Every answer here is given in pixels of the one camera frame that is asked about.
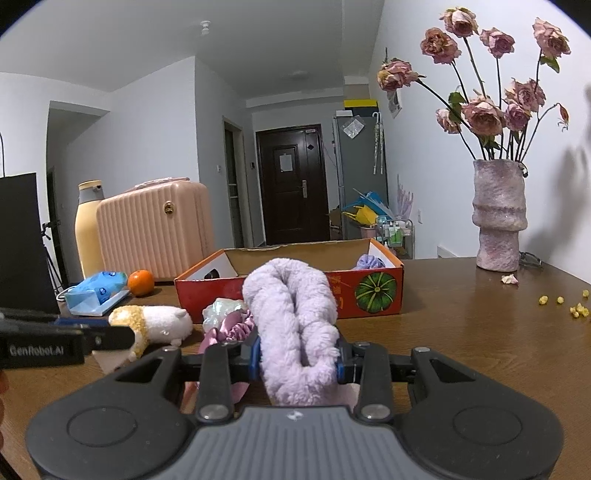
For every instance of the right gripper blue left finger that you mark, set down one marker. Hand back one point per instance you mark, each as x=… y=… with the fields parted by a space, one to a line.
x=249 y=359

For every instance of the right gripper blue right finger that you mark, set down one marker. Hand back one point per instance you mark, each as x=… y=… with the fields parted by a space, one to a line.
x=346 y=362

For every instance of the pink satin scrunchie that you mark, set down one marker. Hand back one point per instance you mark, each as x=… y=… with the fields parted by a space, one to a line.
x=235 y=327

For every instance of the iridescent white scrunchie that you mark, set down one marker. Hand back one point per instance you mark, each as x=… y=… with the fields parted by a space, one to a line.
x=219 y=309

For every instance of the lilac fluffy plush tube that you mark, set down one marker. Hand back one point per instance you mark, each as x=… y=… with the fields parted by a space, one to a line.
x=295 y=312

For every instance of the white yellow plush toy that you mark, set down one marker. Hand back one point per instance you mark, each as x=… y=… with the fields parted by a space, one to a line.
x=152 y=324

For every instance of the red cardboard pumpkin box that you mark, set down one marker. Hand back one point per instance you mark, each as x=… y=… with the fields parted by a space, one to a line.
x=359 y=293

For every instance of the blue tissue pack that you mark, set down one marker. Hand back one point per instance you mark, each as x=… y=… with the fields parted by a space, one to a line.
x=97 y=295

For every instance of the purple knitted pouch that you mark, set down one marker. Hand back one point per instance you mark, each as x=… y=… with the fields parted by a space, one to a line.
x=369 y=262

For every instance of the orange fruit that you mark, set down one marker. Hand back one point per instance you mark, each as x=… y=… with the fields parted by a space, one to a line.
x=141 y=283

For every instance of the beige water bottle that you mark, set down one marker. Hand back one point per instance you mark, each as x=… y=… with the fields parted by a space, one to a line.
x=86 y=227

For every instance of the pink ribbed suitcase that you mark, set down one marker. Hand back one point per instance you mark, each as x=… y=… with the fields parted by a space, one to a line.
x=163 y=226

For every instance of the fallen rose petal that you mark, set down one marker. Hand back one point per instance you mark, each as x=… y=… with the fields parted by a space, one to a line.
x=509 y=279

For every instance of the dark entrance door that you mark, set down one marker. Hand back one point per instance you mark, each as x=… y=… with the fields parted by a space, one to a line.
x=293 y=185

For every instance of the grey refrigerator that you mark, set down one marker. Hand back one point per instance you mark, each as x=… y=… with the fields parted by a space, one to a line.
x=355 y=153

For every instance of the pink textured vase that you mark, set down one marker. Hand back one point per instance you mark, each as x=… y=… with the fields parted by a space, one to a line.
x=499 y=211

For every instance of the yellow box on refrigerator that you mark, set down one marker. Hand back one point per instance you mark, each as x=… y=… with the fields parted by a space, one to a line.
x=360 y=103

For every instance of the dried pink rose bouquet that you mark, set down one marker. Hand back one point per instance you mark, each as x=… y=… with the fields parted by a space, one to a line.
x=505 y=124

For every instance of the wire storage cart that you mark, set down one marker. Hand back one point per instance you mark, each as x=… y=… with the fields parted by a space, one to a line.
x=396 y=234

